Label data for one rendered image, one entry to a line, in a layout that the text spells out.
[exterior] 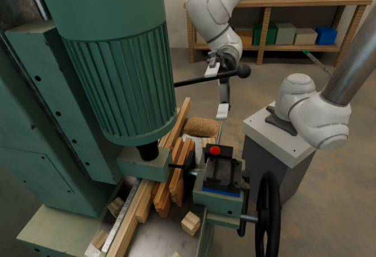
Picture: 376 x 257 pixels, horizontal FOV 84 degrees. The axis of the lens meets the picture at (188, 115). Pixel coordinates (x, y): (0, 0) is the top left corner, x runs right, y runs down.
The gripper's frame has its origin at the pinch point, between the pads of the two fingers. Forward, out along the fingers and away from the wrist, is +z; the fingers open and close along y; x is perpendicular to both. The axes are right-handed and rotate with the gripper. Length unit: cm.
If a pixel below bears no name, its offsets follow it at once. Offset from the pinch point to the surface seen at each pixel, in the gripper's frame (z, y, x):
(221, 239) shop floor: -9, -113, -23
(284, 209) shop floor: -37, -122, 17
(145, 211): 24.6, -17.8, -19.9
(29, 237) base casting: 34, -22, -59
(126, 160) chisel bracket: 17.0, -6.2, -23.9
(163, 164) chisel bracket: 16.4, -8.7, -13.9
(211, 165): 11.5, -14.8, -3.1
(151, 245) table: 31.0, -21.9, -17.0
